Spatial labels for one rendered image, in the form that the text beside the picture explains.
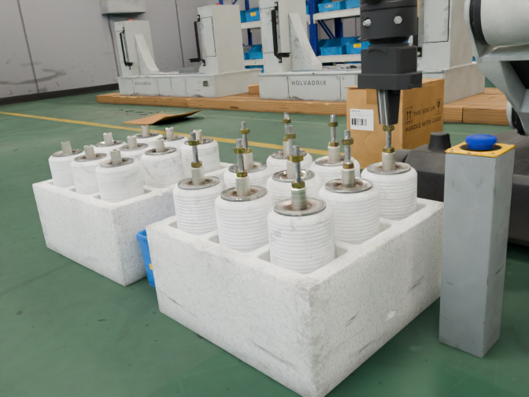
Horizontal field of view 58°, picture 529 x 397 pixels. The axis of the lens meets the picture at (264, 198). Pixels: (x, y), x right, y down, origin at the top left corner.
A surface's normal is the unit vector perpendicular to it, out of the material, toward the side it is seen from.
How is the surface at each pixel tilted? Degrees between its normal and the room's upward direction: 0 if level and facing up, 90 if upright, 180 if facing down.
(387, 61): 90
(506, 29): 124
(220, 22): 90
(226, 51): 90
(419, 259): 90
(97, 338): 0
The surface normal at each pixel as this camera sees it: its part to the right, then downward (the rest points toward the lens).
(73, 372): -0.08, -0.95
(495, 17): -0.66, 0.51
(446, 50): -0.70, 0.27
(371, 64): -0.85, 0.23
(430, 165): -0.56, -0.47
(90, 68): 0.71, 0.16
